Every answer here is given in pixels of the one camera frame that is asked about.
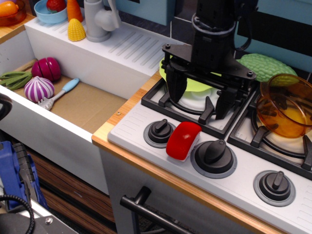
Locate black cable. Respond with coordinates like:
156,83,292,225
0,194,35,234

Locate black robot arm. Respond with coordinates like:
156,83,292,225
161,0,258,119

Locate orange toy carrot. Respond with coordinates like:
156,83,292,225
67,0,83,22

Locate yellow toy corn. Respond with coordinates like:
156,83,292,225
68,19,86,41

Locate red toy strawberry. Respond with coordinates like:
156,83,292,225
46,0,66,13

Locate magenta toy beet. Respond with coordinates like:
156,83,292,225
31,57,61,82

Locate left black stove grate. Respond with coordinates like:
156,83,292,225
141,79,254,139

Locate right black stove knob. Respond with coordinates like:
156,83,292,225
253,170,296,207

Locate black stove grate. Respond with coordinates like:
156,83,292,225
141,79,254,139
227,92,312,180

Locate green toy bitter gourd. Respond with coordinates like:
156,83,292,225
236,53,297,82

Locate light blue bowl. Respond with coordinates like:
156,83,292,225
34,0,68,24

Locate blue clamp tool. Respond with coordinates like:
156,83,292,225
0,141,48,209

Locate middle black stove knob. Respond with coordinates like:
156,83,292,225
190,140,237,179

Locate light green plastic plate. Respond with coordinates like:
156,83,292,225
159,58,212,92

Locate red toy sushi piece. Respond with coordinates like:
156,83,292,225
166,121,202,161

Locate left black stove knob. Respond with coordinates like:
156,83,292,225
143,119,176,149

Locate right black stove grate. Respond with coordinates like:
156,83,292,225
227,92,312,180

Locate blue handled pasta spoon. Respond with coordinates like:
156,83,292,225
38,78,80,111

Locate green felt leaves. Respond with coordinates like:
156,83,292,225
0,71,33,91

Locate black stove knob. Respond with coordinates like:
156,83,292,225
253,170,296,207
143,119,176,149
190,140,237,179

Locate orange toy fruit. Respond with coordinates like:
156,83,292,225
0,0,19,17

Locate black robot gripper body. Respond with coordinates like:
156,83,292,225
162,29,256,95

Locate black oven door handle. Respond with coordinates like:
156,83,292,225
120,186,193,234

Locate white toy sink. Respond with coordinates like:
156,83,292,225
0,19,176,193

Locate grey toy faucet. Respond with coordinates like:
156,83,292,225
84,0,121,42

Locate orange transparent pot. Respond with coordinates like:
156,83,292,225
256,74,312,138

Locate grey toy stove top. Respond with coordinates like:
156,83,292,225
108,101,312,234

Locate orange transparent bowl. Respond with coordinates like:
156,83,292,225
0,0,26,26

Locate purple white toy onion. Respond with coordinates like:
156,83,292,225
24,76,55,103

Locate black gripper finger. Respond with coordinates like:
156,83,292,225
215,88,238,119
166,65,187,103

